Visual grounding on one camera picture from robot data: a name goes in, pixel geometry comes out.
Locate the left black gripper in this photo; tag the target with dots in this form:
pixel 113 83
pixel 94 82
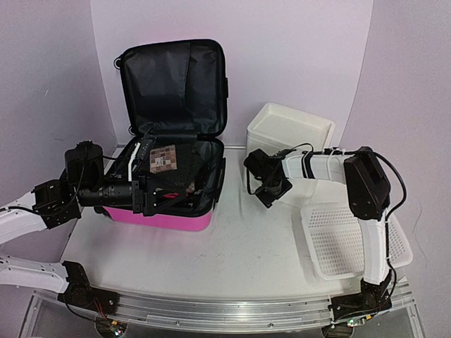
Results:
pixel 145 205

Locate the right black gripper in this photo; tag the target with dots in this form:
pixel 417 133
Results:
pixel 268 199

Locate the brown eyeshadow palette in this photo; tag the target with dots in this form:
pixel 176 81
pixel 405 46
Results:
pixel 163 159

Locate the white three-drawer storage cabinet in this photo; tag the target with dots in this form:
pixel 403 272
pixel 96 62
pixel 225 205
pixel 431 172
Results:
pixel 277 127

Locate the pink cartoon child suitcase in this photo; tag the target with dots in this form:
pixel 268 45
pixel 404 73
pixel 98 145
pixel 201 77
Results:
pixel 178 92

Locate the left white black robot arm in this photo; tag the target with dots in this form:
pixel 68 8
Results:
pixel 56 202

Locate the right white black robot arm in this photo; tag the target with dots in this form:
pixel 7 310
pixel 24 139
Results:
pixel 368 195

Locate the grey dotted folded garment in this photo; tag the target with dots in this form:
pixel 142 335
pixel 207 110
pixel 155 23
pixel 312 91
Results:
pixel 189 164

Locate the plaid folded garment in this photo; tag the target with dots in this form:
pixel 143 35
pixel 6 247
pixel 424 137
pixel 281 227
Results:
pixel 192 188

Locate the white perforated plastic basket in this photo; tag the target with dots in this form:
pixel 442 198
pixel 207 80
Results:
pixel 334 240

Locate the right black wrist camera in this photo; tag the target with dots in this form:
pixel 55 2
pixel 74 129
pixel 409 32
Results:
pixel 259 164

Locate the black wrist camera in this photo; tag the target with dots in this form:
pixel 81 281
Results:
pixel 259 164
pixel 85 166

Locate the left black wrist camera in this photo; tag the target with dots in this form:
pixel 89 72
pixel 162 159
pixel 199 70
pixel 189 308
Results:
pixel 85 166

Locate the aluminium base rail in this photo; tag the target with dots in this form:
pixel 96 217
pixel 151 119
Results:
pixel 47 316

